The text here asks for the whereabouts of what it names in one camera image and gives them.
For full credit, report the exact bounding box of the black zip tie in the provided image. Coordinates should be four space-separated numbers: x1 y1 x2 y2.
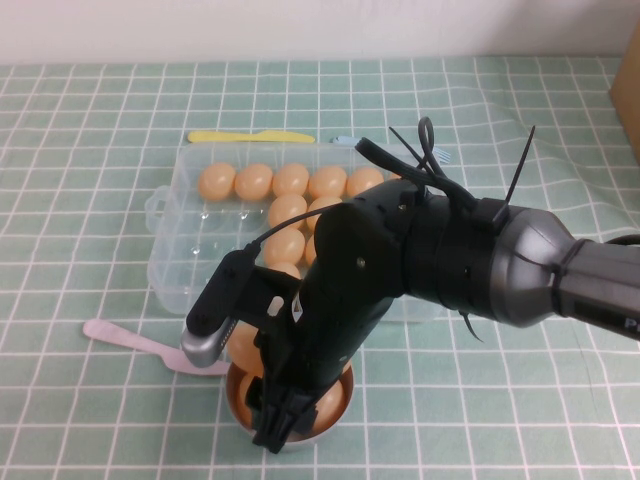
457 308 487 346
492 126 536 229
388 116 451 189

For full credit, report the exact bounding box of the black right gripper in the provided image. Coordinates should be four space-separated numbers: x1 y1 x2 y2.
251 272 401 455

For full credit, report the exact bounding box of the round grey bowl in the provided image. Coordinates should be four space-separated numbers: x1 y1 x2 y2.
223 349 357 444

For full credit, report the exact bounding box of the clear plastic egg box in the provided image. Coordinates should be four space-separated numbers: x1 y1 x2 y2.
144 142 446 326

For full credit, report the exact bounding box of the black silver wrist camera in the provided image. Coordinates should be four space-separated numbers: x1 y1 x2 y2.
180 247 257 369

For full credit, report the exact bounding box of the blue plastic fork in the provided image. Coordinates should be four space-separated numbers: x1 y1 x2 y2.
332 135 454 164

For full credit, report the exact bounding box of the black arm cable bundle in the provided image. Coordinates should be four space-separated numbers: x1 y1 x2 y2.
355 138 501 226

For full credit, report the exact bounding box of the green checked tablecloth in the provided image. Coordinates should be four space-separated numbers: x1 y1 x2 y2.
0 57 640 480

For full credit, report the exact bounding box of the brown cardboard box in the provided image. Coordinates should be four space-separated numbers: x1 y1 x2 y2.
607 44 640 166

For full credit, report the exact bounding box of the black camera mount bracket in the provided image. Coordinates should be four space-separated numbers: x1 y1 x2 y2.
234 264 302 341

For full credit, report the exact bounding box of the yellow plastic knife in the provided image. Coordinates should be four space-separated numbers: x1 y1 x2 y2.
187 129 317 145

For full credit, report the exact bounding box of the pink plastic knife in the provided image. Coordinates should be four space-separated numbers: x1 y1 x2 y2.
82 319 231 376

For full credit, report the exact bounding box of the thin black camera cable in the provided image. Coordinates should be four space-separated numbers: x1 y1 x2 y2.
244 208 326 254

